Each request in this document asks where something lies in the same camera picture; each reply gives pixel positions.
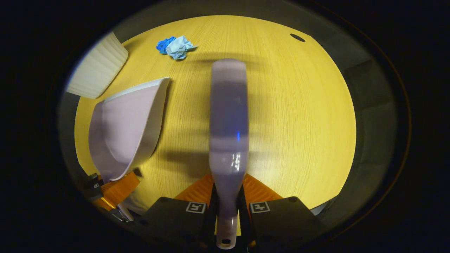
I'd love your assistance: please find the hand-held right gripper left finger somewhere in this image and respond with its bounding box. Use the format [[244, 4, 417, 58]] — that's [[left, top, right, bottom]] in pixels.
[[140, 174, 216, 247]]

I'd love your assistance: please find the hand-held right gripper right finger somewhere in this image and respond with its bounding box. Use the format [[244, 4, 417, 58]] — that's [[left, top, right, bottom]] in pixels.
[[240, 173, 324, 247]]

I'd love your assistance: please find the pale pink dustpan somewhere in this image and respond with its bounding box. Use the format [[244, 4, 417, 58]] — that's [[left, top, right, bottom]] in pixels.
[[88, 77, 172, 222]]

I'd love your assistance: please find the pale pink small broom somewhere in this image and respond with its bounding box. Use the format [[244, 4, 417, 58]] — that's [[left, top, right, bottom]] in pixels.
[[208, 59, 249, 250]]

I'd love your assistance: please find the white ribbed garbage bin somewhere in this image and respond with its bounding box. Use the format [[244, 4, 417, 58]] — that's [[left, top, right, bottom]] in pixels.
[[66, 32, 129, 99]]

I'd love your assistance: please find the dark blue paper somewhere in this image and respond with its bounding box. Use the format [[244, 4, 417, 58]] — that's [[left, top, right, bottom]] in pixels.
[[156, 36, 176, 55]]

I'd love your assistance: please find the light blue paper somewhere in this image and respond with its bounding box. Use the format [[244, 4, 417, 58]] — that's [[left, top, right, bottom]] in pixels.
[[165, 35, 197, 60]]

